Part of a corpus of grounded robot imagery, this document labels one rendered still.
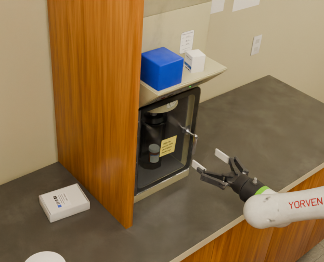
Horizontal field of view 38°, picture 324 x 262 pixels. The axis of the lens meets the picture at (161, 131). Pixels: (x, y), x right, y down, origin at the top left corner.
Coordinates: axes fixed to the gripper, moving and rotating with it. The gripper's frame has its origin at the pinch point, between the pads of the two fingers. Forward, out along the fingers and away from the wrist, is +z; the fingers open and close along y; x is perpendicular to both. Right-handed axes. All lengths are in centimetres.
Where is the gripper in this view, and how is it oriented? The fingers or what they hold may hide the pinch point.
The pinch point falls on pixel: (207, 159)
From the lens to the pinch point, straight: 181.3
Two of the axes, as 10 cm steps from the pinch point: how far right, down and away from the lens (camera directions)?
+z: -6.4, -4.7, 6.0
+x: -0.7, 8.2, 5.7
